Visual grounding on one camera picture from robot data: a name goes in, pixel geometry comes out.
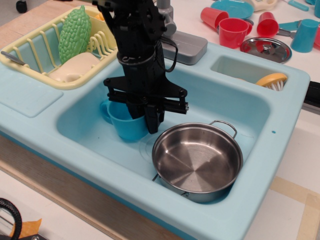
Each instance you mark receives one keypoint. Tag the black caster wheel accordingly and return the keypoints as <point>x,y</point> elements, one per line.
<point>21,6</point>

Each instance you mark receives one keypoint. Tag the red tumbler lying right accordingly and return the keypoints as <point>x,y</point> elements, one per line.
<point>267,25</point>

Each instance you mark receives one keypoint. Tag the grey toy faucet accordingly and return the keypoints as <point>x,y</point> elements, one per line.
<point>189,48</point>

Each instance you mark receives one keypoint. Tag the red tumbler lying left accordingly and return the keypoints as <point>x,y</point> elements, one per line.
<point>212,17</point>

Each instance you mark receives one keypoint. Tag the steel pot lid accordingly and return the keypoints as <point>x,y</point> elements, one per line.
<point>267,48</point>

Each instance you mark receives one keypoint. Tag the blue plastic utensil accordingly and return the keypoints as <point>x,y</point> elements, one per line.
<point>298,5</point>

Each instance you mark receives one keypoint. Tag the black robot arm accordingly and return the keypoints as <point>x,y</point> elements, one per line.
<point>138,28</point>

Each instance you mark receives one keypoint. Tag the cream toy appliance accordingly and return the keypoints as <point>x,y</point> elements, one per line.
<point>262,5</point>

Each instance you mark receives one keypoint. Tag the stainless steel pan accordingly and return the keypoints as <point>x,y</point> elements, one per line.
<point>197,161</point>

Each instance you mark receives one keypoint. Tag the grey metal spoon handle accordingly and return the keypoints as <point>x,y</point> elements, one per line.
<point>10,60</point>

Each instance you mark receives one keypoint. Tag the black clamp at right edge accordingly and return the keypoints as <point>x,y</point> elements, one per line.
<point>312,97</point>

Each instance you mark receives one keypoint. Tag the blue plastic plate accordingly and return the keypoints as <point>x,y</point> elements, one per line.
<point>235,8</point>

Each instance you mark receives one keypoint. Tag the green bitter melon toy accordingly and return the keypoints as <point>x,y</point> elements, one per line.
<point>75,34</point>

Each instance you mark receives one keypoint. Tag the blue upside-down cup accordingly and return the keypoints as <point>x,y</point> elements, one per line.
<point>305,36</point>

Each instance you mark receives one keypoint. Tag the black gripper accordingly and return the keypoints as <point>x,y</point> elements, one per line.
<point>145,83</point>

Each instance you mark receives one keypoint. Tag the orange tape piece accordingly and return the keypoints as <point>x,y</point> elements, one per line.
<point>30,228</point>

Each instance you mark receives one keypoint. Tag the yellow dish brush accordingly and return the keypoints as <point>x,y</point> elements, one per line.
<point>274,81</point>

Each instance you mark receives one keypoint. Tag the yellow dish drying rack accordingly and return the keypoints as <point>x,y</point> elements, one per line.
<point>40,50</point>

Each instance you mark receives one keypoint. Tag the blue plastic cup with handle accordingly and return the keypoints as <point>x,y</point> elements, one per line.
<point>118,115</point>

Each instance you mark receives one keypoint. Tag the cream plastic soap piece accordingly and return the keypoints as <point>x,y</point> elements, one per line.
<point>74,68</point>

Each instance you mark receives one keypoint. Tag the orange toy utensil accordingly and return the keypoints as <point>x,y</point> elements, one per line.
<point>100,17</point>

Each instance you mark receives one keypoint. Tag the red cup with handle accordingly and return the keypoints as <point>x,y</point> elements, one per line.
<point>232,32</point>

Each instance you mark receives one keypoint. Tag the red tumbler lying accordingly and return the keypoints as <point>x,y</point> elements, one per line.
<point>267,25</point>
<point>212,17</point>

